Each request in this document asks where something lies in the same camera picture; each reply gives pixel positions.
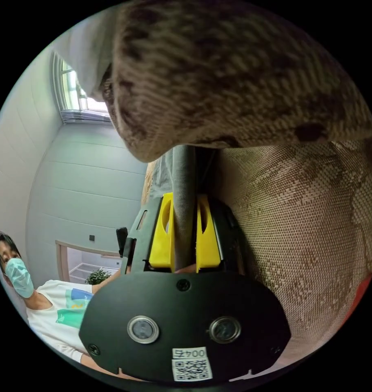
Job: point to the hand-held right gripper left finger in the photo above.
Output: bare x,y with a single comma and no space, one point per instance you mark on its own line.
162,245

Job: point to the person's body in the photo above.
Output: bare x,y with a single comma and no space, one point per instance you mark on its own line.
55,309

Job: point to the person's right forearm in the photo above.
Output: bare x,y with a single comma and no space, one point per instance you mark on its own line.
95,364

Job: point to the window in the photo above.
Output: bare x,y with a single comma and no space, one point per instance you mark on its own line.
71,92

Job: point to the person's left forearm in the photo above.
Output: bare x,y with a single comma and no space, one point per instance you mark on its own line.
107,281

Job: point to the brown woven pillow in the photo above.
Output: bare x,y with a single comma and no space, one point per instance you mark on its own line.
228,73

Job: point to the wooden door frame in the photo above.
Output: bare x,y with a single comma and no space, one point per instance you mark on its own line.
62,260

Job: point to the green potted plant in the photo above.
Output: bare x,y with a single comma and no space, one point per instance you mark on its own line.
97,277

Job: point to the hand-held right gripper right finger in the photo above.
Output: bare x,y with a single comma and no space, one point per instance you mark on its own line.
208,248

